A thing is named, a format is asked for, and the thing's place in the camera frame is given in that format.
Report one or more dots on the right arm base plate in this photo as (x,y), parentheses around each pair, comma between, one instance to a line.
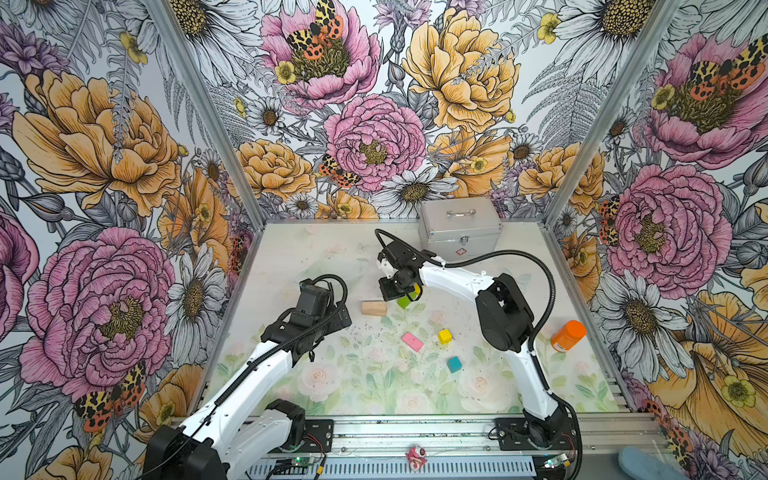
(519,433)

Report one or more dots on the blue cloth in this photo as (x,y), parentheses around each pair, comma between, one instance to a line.
(641,466)

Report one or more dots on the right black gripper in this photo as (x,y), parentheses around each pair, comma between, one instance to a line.
(388,293)

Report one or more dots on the orange cup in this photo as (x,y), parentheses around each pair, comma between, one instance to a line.
(568,336)

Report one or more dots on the silver metal case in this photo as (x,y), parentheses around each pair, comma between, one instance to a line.
(459,229)

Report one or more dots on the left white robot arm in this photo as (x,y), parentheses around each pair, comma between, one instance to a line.
(216,442)

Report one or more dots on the natural wood block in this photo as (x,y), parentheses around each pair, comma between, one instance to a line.
(374,308)

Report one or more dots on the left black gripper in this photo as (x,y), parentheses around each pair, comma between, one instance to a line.
(338,325)

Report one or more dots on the pink rectangular block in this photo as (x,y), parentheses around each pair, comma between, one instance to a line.
(412,342)

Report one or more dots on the teal cube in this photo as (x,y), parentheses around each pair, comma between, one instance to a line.
(454,364)

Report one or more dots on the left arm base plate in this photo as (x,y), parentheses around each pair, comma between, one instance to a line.
(309,436)

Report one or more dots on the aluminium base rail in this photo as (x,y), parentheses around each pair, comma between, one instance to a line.
(445,435)

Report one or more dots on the green rectangular block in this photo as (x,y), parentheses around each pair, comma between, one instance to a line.
(405,302)

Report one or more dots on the pink toy figure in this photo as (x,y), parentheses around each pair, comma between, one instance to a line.
(417,458)

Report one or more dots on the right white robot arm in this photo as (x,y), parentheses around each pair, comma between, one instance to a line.
(506,320)

